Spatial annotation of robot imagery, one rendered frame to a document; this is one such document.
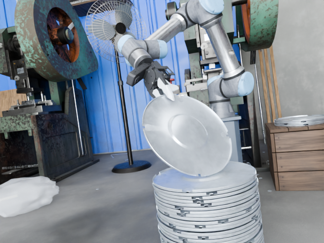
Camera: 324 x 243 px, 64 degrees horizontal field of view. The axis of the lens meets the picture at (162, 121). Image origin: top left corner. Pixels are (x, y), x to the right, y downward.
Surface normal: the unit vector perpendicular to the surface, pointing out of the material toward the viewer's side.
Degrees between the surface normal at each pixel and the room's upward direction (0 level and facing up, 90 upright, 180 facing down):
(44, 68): 142
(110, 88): 90
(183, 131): 55
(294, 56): 90
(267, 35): 152
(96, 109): 90
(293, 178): 90
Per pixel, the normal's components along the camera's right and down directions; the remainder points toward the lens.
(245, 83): 0.64, 0.07
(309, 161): -0.31, 0.09
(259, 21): -0.05, 0.74
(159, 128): 0.36, -0.59
